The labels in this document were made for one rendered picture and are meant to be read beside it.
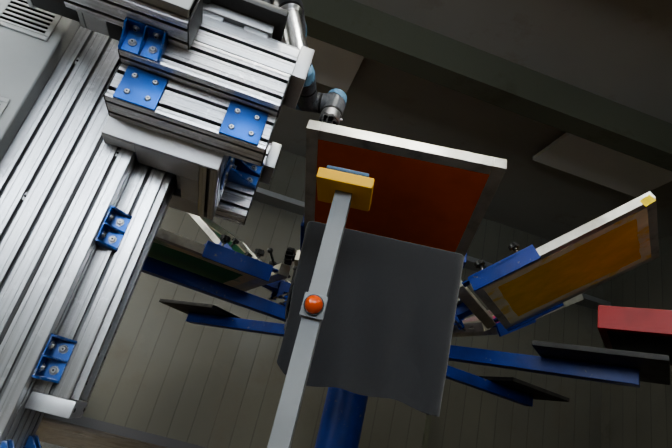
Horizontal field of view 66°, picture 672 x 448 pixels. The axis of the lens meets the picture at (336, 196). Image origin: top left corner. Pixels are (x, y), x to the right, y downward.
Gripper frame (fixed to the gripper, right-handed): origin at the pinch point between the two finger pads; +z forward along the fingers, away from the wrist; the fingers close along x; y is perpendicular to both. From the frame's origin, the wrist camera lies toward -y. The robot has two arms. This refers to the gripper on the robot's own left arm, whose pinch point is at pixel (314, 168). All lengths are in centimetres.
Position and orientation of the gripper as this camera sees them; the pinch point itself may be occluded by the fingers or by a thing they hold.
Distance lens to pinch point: 172.6
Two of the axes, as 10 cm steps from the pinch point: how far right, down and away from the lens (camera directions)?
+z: -2.2, 7.6, -6.1
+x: 9.7, 2.1, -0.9
